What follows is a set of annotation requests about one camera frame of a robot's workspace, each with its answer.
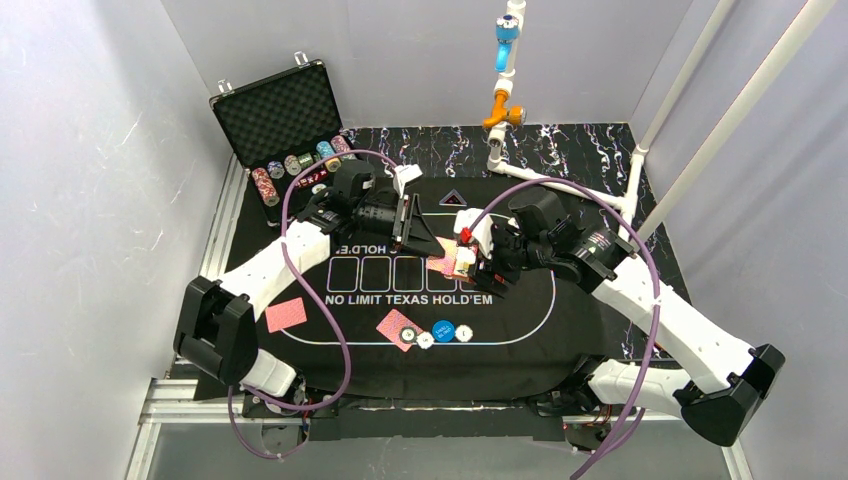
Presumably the white grey poker chip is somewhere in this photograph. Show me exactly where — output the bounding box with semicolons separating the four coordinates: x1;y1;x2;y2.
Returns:
454;325;473;343

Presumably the blue small blind button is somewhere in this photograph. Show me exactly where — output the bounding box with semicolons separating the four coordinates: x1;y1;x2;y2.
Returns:
431;319;456;343

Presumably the red backed playing card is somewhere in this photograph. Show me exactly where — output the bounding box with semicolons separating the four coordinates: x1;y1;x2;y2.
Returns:
376;309;423;352

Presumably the red playing card box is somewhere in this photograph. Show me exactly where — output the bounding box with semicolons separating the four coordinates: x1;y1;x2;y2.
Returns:
450;240;478;282

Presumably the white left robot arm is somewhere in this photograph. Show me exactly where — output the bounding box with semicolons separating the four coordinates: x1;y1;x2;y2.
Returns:
173;160;444;400

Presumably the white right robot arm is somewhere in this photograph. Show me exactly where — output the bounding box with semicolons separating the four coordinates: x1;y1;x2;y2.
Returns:
453;186;786;447

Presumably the triangular all-in button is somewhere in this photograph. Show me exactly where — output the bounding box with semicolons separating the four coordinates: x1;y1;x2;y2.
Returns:
439;189;467;208

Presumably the pink green chip stack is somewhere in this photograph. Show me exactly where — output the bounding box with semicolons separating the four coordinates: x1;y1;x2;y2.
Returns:
330;135;355;160

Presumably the blue chip stack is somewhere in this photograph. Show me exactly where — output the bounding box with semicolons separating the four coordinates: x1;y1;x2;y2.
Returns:
316;141;341;173

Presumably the red poker chip stack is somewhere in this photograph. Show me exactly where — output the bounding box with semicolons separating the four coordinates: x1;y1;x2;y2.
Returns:
251;168;280;207

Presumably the black poker table mat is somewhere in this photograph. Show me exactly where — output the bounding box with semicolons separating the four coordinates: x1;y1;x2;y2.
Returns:
193;176;637;403

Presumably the black aluminium chip case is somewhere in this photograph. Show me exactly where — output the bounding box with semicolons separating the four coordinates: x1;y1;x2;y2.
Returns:
209;59;354;227

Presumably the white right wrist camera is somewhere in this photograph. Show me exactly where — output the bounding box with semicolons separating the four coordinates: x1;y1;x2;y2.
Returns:
453;208;494;259

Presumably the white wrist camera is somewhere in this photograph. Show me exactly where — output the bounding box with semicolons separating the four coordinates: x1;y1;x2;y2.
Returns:
393;164;423;197
453;208;494;259

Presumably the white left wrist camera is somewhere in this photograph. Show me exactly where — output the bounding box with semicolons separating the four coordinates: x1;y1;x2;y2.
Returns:
393;164;423;197

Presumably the white pvc pipe frame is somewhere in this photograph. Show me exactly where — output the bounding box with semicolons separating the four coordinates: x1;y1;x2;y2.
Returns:
482;0;837;246

